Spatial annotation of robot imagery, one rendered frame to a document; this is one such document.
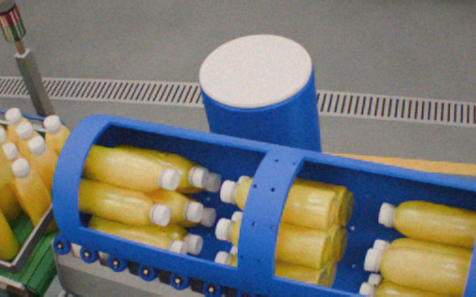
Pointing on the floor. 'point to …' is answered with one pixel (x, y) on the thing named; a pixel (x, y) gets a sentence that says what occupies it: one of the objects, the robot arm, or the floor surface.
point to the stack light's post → (34, 84)
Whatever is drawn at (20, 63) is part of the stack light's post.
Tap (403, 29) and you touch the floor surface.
